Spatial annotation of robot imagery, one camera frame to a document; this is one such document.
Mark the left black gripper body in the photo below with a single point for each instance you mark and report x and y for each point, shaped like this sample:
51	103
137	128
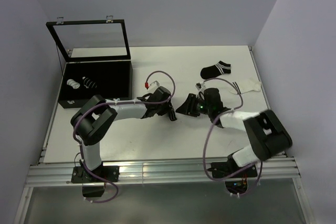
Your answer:
163	109

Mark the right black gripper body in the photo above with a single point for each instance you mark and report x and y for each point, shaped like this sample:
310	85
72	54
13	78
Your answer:
204	108

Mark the black white-striped sock white toe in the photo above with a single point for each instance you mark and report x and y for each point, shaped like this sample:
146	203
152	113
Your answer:
88	83

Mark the white sock black thin stripes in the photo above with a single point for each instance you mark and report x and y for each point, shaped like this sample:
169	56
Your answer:
73	84

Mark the black sock with purple stripes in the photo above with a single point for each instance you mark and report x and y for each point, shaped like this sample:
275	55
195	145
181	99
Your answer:
172	115

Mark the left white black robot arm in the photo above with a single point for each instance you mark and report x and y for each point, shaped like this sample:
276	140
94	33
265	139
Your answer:
93	120

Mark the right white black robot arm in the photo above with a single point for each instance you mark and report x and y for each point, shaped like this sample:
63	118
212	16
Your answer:
266	134

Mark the black display case base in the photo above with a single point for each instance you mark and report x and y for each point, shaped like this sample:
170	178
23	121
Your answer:
113	78

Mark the black glass-panel case lid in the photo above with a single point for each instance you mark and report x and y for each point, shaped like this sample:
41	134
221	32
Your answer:
91	40

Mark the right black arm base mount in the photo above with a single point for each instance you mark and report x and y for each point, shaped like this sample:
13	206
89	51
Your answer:
239	186

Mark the aluminium front frame rail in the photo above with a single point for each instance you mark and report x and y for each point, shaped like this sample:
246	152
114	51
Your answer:
168	191

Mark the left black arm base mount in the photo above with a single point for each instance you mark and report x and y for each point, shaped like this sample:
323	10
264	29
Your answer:
94	182

